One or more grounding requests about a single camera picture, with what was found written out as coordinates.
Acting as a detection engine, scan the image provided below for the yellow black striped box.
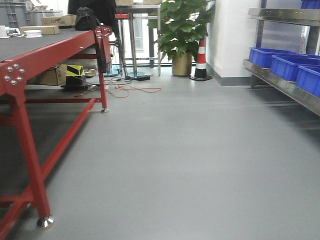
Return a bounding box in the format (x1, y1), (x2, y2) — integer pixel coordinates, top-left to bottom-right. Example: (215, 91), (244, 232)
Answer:
(61, 64), (86, 89)

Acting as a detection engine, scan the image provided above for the cardboard box under conveyor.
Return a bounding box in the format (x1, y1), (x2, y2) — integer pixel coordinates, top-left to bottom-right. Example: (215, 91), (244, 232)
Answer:
(27, 64), (67, 86)

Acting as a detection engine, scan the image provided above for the cardboard box behind bag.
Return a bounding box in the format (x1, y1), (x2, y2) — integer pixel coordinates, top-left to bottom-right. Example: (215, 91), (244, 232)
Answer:
(41, 14), (76, 27)

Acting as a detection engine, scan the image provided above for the flat cardboard box on conveyor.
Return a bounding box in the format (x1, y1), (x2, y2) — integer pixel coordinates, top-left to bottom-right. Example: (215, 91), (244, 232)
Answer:
(19, 25), (60, 35)

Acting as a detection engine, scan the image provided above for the steel shelf rack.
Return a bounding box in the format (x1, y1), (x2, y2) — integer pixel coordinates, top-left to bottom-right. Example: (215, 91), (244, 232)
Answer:
(243, 0), (320, 115)

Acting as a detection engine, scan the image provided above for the gold plant pot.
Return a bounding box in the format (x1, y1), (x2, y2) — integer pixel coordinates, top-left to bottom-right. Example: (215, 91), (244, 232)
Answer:
(172, 52), (193, 77)

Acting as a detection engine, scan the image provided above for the orange white traffic cone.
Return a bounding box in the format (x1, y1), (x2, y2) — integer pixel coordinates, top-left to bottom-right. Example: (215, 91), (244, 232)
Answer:
(189, 38), (213, 82)

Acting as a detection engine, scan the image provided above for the green potted plant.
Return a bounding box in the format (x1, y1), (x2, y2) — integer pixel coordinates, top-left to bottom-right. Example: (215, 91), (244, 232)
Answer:
(154, 0), (216, 60)

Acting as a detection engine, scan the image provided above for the metal stool table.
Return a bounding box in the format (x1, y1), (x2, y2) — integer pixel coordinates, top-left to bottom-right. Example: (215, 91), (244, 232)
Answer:
(117, 0), (161, 80)

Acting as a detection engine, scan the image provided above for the blue bin far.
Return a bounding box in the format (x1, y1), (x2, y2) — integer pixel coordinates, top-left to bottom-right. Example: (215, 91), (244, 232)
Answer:
(248, 47), (308, 69)

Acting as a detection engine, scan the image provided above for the blue bin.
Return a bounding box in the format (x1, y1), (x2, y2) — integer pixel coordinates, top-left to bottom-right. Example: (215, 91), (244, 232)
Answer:
(248, 47), (308, 69)
(295, 65), (320, 98)
(270, 55), (320, 82)

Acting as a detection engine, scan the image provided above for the black bag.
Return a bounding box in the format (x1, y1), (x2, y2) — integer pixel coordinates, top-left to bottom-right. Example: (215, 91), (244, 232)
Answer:
(74, 6), (101, 31)

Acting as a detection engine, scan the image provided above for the blue bin middle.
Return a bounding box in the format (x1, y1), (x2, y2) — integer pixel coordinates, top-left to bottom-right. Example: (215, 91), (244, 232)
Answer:
(270, 55), (320, 82)

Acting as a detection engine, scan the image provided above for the blue bin near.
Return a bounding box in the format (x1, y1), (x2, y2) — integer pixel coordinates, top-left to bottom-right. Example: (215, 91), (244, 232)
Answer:
(295, 65), (320, 98)

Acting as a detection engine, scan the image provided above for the white tape roll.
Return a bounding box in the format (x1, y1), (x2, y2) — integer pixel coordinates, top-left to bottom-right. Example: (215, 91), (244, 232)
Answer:
(24, 29), (43, 38)

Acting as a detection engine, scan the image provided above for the orange cable on floor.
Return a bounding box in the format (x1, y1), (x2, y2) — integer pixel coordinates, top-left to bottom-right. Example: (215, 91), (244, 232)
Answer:
(74, 79), (163, 99)

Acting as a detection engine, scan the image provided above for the red conveyor frame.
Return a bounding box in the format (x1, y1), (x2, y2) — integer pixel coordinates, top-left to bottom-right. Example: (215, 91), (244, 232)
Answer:
(0, 26), (112, 239)

